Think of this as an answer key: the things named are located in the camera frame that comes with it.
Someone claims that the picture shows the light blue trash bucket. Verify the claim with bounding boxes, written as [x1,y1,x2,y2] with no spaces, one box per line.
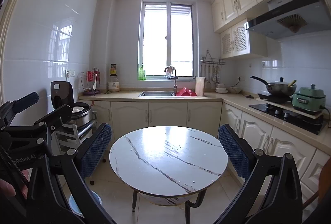
[68,190,103,217]

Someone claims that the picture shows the steel kitchen sink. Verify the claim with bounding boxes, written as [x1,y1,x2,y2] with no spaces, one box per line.
[139,91,176,98]

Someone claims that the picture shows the person left hand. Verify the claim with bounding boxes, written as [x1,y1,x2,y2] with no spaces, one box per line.
[0,179,28,198]

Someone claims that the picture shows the black rice cooker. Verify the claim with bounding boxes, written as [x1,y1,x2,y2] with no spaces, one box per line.
[50,81,93,128]

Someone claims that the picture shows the white rolling storage cart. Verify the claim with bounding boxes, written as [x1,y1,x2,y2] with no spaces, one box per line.
[52,111,98,155]

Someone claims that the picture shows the cream lower cabinets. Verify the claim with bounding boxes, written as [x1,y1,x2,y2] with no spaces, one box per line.
[77,92,331,214]

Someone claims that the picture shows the large glass jar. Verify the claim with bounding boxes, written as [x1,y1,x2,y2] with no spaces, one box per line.
[108,64,120,92]

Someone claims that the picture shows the stacked white bowls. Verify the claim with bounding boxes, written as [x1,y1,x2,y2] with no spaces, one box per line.
[215,83,228,94]

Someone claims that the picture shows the dark round table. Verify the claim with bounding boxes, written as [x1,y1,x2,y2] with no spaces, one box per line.
[109,126,228,223]

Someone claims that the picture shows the black wok with lid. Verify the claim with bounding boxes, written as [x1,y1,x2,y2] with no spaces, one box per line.
[250,75,297,97]

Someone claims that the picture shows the black gas stove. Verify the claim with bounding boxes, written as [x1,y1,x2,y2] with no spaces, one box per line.
[249,93,329,134]

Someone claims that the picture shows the wooden cutting board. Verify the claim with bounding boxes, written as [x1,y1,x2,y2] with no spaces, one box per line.
[195,77,205,97]

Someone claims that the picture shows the red plastic basin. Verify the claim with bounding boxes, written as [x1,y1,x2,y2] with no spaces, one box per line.
[176,87,197,97]

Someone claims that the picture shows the green dish soap bottle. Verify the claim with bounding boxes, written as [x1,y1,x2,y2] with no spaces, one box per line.
[139,64,146,81]

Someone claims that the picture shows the green electric cooker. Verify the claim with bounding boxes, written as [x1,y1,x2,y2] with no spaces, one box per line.
[292,84,326,114]

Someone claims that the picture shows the chrome faucet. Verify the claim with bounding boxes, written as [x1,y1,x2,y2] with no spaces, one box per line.
[164,66,178,95]

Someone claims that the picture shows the window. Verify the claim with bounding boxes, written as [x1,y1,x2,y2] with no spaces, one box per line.
[138,0,198,81]

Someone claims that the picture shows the range hood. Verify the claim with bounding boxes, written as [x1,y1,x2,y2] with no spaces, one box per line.
[245,0,330,40]

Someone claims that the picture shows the wall power outlet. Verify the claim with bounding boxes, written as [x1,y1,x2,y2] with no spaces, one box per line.
[65,69,75,78]

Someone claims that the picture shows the wire utensil rack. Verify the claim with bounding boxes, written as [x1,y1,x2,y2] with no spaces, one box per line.
[80,67,101,96]

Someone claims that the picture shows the hanging utensil rail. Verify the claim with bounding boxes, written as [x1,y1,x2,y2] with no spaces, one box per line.
[199,50,226,89]

